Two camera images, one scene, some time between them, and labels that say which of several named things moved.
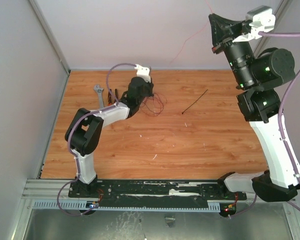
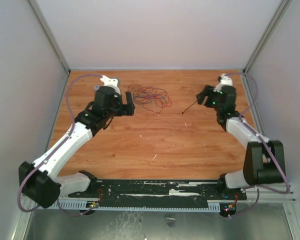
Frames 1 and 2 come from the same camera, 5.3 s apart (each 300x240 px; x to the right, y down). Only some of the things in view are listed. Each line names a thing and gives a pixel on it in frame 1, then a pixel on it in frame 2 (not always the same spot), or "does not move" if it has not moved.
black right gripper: (228, 43) → (205, 95)
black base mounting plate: (152, 191) does not move
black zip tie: (192, 103) does not move
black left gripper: (151, 86) → (129, 108)
